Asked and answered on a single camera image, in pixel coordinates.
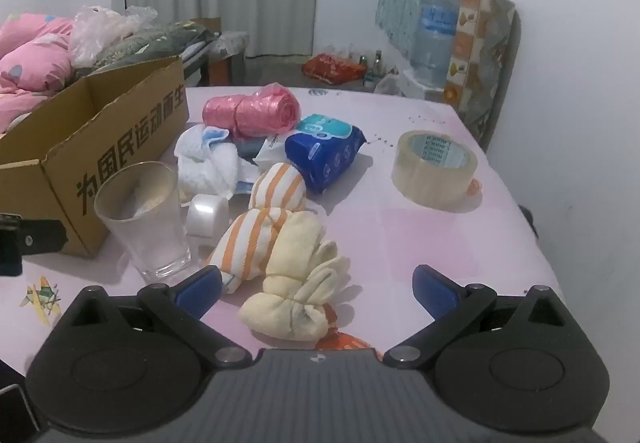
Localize orange cloth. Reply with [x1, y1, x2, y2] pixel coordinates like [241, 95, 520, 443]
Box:
[316, 329, 377, 352]

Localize clear packing tape roll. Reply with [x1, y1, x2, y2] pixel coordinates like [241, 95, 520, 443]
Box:
[391, 129, 479, 210]

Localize clear plastic bag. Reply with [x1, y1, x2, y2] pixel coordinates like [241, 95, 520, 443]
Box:
[70, 4, 158, 68]

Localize teal white pad pack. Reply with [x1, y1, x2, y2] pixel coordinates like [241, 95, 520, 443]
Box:
[296, 113, 357, 142]

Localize large water bottle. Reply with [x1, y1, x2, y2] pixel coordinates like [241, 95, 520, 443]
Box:
[410, 0, 463, 88]

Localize cotton swab packet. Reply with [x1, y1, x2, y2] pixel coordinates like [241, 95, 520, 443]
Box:
[251, 133, 286, 172]

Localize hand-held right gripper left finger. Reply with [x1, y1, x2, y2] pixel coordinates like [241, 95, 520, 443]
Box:
[60, 265, 253, 369]

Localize pink duvet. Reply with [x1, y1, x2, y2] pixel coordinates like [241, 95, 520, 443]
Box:
[0, 13, 76, 134]

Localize green floral pillow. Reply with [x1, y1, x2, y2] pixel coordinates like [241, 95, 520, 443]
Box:
[75, 20, 221, 76]

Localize clear drinking glass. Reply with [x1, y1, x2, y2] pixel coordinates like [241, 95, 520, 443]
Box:
[93, 161, 193, 284]

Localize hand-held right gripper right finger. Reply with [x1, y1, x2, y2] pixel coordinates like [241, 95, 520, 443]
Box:
[382, 265, 571, 369]

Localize small white tape roll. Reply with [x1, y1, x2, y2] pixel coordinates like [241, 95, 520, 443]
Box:
[186, 193, 230, 239]

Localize red snack bag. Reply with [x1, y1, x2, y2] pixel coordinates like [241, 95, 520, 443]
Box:
[301, 52, 367, 84]

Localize white plastic bag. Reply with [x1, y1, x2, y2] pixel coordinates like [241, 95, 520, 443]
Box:
[372, 73, 403, 96]

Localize pink plastic bag roll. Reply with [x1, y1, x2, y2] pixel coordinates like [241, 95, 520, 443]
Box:
[202, 83, 302, 140]

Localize orange striped sock bundle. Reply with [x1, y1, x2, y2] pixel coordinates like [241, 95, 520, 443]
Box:
[248, 162, 307, 212]

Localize orange striped towel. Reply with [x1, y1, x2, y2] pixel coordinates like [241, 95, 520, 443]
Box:
[204, 208, 288, 295]

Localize floral patterned cabinet cover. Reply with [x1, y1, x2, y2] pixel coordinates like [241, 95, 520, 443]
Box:
[442, 0, 517, 144]

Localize wooden bed frame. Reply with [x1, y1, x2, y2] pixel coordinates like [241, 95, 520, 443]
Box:
[207, 54, 246, 86]

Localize cream yellow towel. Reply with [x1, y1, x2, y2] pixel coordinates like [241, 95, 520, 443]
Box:
[238, 210, 352, 343]

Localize brown cardboard box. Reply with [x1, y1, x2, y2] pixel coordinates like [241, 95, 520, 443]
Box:
[0, 57, 190, 258]

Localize white blue knitted baby shoe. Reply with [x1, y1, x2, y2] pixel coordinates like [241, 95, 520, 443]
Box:
[177, 143, 241, 198]
[174, 124, 232, 158]

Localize white water dispenser base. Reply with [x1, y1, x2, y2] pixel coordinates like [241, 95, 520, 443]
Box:
[400, 68, 446, 104]

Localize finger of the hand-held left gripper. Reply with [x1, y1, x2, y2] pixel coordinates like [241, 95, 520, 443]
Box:
[0, 212, 69, 277]

